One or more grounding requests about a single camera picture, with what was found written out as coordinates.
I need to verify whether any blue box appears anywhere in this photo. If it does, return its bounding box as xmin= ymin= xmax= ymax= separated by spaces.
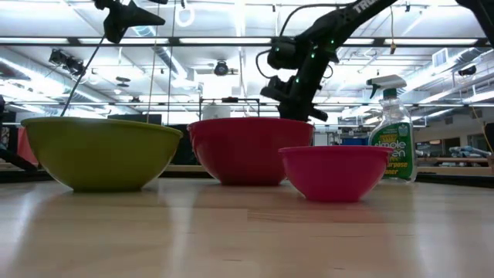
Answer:
xmin=340 ymin=137 xmax=371 ymax=147

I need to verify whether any black monitor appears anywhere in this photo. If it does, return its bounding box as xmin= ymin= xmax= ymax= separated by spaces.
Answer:
xmin=107 ymin=113 xmax=163 ymax=125

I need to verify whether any black overhead camera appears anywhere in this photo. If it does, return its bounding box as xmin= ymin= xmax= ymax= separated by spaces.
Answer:
xmin=213 ymin=59 xmax=230 ymax=77

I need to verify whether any thin black cable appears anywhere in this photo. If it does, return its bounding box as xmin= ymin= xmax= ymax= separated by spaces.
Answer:
xmin=59 ymin=34 xmax=107 ymax=117

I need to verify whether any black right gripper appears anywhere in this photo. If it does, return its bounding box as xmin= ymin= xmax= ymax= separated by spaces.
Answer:
xmin=276 ymin=73 xmax=330 ymax=123

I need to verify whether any small pink bowl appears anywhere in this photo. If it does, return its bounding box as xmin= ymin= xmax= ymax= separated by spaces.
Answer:
xmin=278 ymin=145 xmax=394 ymax=203

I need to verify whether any yellow hanging cable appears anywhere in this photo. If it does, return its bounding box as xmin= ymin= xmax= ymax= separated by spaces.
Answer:
xmin=388 ymin=5 xmax=398 ymax=56

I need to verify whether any clear spray bottle green label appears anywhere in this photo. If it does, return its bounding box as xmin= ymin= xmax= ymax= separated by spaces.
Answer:
xmin=365 ymin=74 xmax=418 ymax=183

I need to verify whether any black horizontal frame bar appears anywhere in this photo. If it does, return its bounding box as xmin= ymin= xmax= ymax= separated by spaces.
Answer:
xmin=0 ymin=36 xmax=491 ymax=49

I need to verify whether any large olive green bowl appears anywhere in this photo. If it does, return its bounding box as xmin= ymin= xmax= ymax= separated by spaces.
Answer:
xmin=20 ymin=117 xmax=184 ymax=193

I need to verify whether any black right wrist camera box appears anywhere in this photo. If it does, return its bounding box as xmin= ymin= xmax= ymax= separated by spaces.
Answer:
xmin=259 ymin=75 xmax=296 ymax=103

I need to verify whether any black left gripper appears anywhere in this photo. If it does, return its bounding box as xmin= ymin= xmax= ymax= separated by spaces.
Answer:
xmin=102 ymin=0 xmax=167 ymax=45

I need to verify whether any black ceiling-mounted spotlight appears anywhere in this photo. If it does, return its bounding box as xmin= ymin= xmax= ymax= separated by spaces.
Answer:
xmin=48 ymin=49 xmax=86 ymax=76

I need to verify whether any red cloth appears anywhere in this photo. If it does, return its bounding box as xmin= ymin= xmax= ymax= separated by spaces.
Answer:
xmin=16 ymin=127 xmax=39 ymax=167

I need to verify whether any wooden background table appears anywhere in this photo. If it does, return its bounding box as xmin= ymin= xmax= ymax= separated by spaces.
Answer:
xmin=415 ymin=155 xmax=494 ymax=178

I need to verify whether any thin grey hanging cable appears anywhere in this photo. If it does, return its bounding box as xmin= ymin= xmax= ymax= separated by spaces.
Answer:
xmin=146 ymin=3 xmax=161 ymax=124

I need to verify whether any large red bowl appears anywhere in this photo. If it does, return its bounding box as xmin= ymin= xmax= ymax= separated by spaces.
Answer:
xmin=187 ymin=117 xmax=316 ymax=187

